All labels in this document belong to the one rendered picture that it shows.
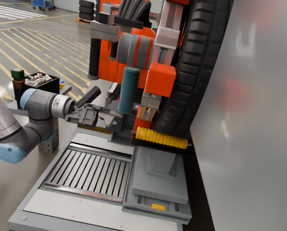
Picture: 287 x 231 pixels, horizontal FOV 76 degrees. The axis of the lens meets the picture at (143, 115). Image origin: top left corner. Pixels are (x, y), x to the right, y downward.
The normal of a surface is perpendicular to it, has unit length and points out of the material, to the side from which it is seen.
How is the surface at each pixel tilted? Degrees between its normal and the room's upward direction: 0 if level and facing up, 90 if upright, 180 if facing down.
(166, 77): 90
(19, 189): 0
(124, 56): 101
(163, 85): 90
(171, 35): 45
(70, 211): 0
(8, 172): 0
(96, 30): 90
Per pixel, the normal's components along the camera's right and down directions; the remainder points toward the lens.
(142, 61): -0.15, 0.73
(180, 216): -0.08, 0.48
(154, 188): 0.21, -0.85
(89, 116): 0.10, -0.25
